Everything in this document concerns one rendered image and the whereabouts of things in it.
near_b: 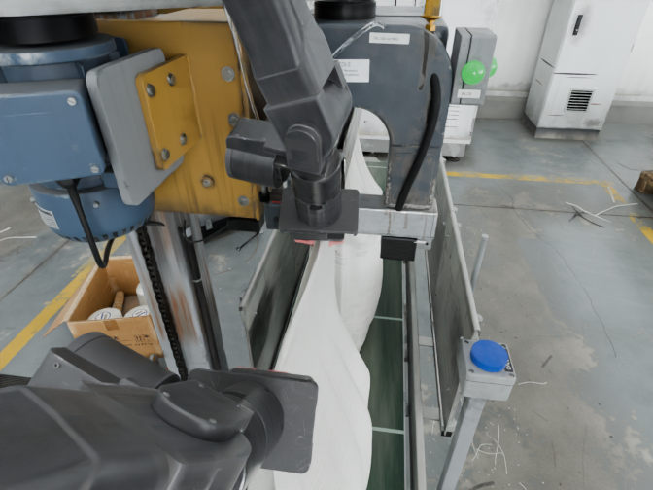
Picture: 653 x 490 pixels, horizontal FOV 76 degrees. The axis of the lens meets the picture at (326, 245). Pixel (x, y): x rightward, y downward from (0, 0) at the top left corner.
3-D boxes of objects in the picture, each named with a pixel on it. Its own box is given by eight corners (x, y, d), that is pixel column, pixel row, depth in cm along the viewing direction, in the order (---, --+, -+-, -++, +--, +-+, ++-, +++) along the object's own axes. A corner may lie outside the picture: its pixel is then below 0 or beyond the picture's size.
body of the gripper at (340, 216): (285, 193, 58) (277, 160, 51) (359, 196, 57) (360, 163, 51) (280, 235, 55) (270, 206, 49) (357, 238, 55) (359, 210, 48)
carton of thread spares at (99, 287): (181, 358, 180) (169, 315, 166) (57, 365, 176) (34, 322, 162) (203, 280, 223) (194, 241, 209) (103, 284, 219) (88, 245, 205)
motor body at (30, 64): (127, 255, 57) (61, 54, 42) (25, 245, 58) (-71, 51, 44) (176, 200, 69) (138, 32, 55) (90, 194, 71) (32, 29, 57)
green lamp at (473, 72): (484, 87, 56) (489, 62, 54) (461, 86, 56) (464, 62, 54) (480, 82, 58) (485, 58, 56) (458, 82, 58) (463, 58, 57)
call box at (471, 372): (508, 402, 72) (517, 379, 69) (461, 396, 73) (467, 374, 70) (498, 365, 79) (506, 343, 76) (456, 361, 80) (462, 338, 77)
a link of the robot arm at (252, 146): (319, 133, 37) (344, 83, 42) (200, 108, 39) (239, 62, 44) (317, 222, 47) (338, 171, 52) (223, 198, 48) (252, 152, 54)
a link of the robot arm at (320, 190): (331, 181, 43) (347, 138, 45) (268, 166, 44) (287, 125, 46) (333, 215, 49) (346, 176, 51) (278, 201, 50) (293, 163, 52)
